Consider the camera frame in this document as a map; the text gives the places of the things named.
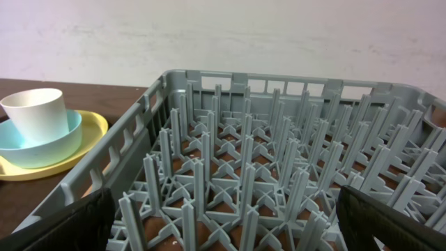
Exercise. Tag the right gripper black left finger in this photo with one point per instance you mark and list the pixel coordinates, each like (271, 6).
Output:
(83, 225)

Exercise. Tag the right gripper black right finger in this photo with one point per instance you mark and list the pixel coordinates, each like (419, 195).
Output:
(363, 220)

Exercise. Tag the grey plastic dishwasher rack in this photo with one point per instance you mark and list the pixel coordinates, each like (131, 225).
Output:
(237, 161)

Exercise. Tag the light blue bowl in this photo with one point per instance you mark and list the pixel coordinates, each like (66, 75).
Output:
(16, 150)

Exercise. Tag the yellow plate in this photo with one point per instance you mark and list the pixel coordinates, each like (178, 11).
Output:
(94, 127)

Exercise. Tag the white paper cup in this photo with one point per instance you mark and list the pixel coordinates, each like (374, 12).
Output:
(39, 114)

